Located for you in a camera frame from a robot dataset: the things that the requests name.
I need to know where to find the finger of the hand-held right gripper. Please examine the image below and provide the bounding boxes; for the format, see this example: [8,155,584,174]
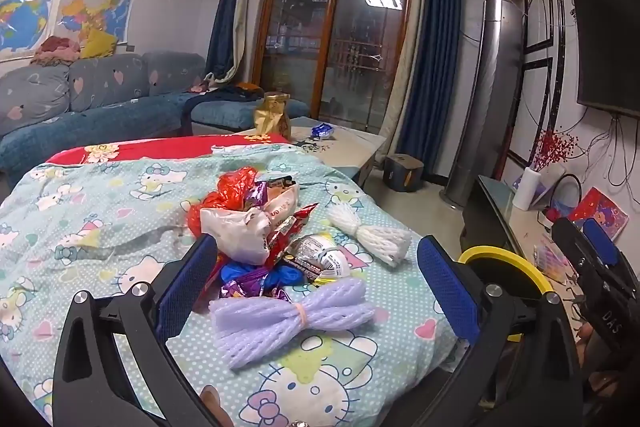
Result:
[551,217,600,279]
[581,217,623,269]

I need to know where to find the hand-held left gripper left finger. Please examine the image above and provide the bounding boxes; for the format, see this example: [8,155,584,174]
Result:
[52,234,221,427]

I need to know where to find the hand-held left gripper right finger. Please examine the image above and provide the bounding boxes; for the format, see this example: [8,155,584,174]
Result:
[416,236,583,427]

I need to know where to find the yellow black trash bin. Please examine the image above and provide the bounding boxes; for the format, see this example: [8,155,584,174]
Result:
[457,246,556,344]

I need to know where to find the red snack wrapper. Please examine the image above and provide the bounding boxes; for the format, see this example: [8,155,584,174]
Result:
[265,203,321,268]

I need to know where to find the person's left hand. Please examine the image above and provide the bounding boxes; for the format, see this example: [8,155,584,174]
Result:
[199,384,234,427]

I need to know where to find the colourful bead sheet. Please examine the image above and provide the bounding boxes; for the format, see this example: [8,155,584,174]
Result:
[532,234,577,283]

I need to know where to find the colourful red painting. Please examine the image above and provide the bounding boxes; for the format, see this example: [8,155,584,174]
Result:
[567,187,630,242]

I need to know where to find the shiny purple wrapper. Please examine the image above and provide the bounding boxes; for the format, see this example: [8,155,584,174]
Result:
[220,267,271,300]

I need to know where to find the purple white box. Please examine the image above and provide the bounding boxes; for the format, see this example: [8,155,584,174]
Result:
[510,164,567,208]

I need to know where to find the white paper roll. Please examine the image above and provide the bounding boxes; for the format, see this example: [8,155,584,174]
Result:
[512,167,543,212]

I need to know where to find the white plastic bag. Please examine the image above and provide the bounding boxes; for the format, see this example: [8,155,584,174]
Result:
[200,207,273,265]

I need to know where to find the dark television stand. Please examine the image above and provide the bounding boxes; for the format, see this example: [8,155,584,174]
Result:
[460,174,601,358]

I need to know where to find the white foam net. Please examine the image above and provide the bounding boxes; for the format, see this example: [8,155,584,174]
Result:
[327,202,412,268]

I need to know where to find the red berry branches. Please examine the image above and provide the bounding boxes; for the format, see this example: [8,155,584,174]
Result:
[530,129,581,172]

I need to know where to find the purple foam net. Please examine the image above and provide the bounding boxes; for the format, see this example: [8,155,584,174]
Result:
[209,279,376,370]

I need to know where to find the blue plastic bag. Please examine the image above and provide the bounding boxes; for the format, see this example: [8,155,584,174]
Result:
[222,259,306,300]

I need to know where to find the red plastic bag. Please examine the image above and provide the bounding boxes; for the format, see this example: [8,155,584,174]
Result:
[187,167,271,238]

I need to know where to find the cartoon cat printed blanket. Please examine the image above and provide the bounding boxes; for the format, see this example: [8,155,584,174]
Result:
[0,142,481,427]

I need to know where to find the small purple snack wrapper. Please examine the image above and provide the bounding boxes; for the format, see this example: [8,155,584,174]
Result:
[243,181,268,210]

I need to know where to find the dark storage box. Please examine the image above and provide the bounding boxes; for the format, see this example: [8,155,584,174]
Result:
[382,153,425,192]

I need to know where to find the white printed wrapper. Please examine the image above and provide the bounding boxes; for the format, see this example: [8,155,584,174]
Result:
[264,183,301,233]

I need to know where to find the black silver snack packet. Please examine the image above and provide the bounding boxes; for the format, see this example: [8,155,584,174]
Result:
[285,232,362,284]

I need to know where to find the red printed blanket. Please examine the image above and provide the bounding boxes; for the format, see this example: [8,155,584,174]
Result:
[47,134,291,165]

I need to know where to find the grey tower air conditioner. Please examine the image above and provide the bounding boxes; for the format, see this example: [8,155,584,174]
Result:
[440,0,528,210]

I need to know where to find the beige coffee table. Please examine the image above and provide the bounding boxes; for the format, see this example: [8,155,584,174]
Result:
[235,117,388,188]

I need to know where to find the gold paper bag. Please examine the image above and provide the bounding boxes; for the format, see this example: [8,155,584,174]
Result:
[254,92,292,140]

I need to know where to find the blue grey sofa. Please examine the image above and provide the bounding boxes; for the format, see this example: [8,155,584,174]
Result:
[0,52,311,178]

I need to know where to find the dark clothes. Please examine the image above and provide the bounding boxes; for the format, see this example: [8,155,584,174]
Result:
[202,84,266,102]

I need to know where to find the black television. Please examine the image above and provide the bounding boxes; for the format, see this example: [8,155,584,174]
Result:
[567,0,640,118]

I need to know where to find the blue curtain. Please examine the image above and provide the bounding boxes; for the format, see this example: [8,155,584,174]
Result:
[397,0,463,180]
[205,0,251,80]

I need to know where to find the yellow pillow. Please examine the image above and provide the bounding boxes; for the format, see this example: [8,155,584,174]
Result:
[80,29,120,59]

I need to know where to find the beige curtain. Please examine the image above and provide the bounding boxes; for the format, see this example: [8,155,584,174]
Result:
[380,0,431,158]
[227,0,276,82]

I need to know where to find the pink red clothes pile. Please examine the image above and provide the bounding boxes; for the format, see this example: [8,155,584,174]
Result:
[31,36,82,68]

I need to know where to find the wooden glass sliding door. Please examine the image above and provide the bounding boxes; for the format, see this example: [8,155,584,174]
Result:
[252,0,418,132]

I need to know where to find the basket with black handle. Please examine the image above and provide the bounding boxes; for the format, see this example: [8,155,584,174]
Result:
[544,173,583,223]

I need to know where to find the hanging wall cables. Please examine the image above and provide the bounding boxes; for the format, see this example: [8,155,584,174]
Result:
[585,117,640,188]

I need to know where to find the country map wall poster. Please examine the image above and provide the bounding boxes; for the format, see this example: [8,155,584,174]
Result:
[52,0,135,50]

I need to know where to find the world map wall poster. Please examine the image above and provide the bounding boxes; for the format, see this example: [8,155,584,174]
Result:
[0,0,58,62]

